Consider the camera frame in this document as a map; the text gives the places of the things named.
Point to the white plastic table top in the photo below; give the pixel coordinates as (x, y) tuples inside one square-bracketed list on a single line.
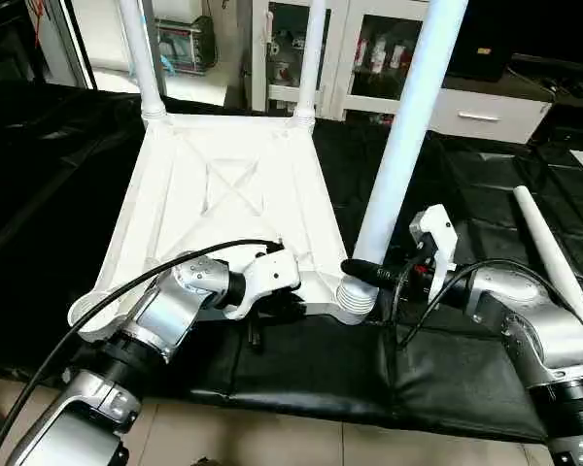
[(223, 175)]

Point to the white plastic table leg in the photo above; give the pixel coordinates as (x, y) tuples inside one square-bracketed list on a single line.
[(141, 58), (549, 243), (311, 58), (408, 126)]

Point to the white drawer unit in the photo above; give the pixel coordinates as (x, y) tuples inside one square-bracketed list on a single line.
[(486, 116)]

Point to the white glass door cabinet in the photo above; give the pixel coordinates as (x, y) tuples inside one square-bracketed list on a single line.
[(360, 49)]

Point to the black work mat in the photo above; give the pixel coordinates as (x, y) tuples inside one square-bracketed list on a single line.
[(39, 194)]

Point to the storage rack with items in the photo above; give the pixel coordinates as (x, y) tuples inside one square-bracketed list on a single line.
[(185, 39)]

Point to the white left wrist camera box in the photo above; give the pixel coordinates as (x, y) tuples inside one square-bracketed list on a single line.
[(272, 275)]

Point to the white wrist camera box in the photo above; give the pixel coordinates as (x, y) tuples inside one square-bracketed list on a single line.
[(272, 275), (435, 233)]

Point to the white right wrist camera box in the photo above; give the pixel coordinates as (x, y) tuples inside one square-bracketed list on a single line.
[(435, 233)]

